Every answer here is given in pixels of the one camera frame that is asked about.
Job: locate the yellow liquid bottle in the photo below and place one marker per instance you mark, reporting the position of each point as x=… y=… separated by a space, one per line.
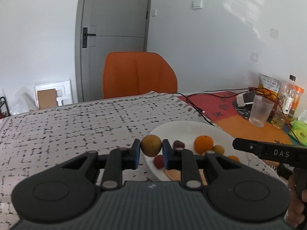
x=278 y=120

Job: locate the small orange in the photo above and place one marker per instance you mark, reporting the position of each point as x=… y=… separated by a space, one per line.
x=233 y=158

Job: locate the large orange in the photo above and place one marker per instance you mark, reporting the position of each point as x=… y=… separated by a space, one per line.
x=203 y=143

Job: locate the bread slice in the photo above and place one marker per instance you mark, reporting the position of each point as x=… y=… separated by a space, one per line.
x=172 y=174

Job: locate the white plate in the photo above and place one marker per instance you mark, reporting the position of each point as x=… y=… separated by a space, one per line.
x=191 y=130

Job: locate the white foam packaging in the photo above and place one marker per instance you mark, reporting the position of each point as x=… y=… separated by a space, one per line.
x=64 y=86

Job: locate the frosted plastic cup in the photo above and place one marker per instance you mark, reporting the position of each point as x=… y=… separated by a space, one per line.
x=260 y=111

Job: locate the person's right hand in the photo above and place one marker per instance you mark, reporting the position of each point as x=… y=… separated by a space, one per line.
x=295 y=210

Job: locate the white wall outlet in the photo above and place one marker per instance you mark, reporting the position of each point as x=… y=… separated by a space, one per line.
x=254 y=57

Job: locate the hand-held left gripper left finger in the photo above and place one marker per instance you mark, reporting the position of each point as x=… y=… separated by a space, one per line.
x=135 y=154

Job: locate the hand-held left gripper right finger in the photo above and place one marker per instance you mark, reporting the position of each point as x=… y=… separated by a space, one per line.
x=166 y=155

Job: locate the white light switch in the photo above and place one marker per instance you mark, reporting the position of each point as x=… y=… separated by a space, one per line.
x=197 y=4

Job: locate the green tissue pack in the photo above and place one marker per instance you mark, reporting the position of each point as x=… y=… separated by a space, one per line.
x=299 y=130

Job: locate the small red plum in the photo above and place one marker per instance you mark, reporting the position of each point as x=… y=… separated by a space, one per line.
x=178 y=144
x=158 y=161

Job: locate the orange chair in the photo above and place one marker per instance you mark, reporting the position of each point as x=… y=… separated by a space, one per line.
x=139 y=76

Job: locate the yellow snack bag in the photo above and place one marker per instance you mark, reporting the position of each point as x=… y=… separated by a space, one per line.
x=268 y=83

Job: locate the red and orange table mat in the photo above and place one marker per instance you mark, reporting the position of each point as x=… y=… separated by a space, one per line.
x=230 y=124

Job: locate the brown kiwi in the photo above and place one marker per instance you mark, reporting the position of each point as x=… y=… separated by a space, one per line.
x=151 y=146
x=218 y=149

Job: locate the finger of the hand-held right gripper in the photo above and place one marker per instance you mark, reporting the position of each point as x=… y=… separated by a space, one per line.
x=245 y=146

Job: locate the white and black charger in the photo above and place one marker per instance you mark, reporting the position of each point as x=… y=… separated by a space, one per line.
x=244 y=99

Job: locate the brown cardboard piece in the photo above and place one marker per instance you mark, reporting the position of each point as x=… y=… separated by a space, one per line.
x=46 y=98

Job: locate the clear plastic wrap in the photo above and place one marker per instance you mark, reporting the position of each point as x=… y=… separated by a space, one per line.
x=21 y=105

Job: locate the clear bottle with black cap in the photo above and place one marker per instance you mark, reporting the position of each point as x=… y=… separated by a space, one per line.
x=287 y=95

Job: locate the orange-lidded jar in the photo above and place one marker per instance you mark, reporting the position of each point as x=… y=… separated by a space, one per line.
x=298 y=98

